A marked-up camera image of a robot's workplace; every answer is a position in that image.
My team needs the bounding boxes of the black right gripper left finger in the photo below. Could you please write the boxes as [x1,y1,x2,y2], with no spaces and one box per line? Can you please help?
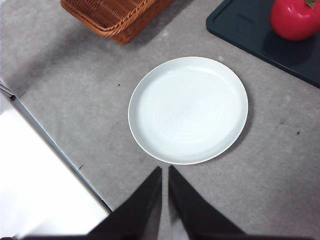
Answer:
[86,166,163,238]

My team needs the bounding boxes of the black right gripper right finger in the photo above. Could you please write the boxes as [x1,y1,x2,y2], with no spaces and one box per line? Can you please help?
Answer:
[168,164,248,238]

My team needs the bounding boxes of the red tomato with green stem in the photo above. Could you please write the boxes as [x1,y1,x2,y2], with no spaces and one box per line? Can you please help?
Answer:
[269,0,320,42]

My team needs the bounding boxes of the pale grey round plate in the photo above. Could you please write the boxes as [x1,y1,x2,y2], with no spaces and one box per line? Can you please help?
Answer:
[127,56,249,166]

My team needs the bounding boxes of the brown wicker basket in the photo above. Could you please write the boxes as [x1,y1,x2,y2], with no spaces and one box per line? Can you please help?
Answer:
[60,0,176,46]

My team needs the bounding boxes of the black rectangular tray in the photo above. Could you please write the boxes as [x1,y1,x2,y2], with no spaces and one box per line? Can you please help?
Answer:
[205,0,320,89]

